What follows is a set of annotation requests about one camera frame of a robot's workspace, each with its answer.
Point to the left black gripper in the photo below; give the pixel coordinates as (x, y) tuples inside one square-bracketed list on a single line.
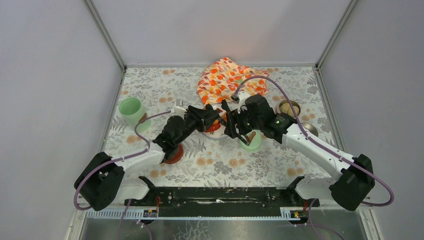
[(203, 117)]

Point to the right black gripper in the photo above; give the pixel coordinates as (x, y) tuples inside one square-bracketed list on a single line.
[(234, 117)]

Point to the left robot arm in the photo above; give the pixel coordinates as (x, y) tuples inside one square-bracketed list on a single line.
[(105, 179)]

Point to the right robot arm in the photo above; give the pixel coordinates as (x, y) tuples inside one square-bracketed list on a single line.
[(350, 178)]

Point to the red sausage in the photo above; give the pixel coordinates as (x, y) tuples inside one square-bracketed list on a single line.
[(213, 128)]

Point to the floral orange cloth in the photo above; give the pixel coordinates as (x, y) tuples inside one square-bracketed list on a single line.
[(221, 79)]

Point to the white plate blue rim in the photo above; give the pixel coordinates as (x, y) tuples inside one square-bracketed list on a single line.
[(220, 133)]

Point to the floral tablecloth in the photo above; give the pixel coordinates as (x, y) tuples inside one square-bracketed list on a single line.
[(208, 162)]

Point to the red brown round lid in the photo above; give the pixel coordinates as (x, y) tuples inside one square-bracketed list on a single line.
[(177, 156)]

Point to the green container cup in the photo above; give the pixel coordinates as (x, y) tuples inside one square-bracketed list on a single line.
[(133, 111)]

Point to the red lined steel bowl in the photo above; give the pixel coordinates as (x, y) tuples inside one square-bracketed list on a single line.
[(309, 129)]

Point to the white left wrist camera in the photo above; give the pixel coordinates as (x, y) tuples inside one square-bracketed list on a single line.
[(179, 109)]

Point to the green lid brown handle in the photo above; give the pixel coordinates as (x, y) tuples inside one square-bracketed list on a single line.
[(253, 140)]

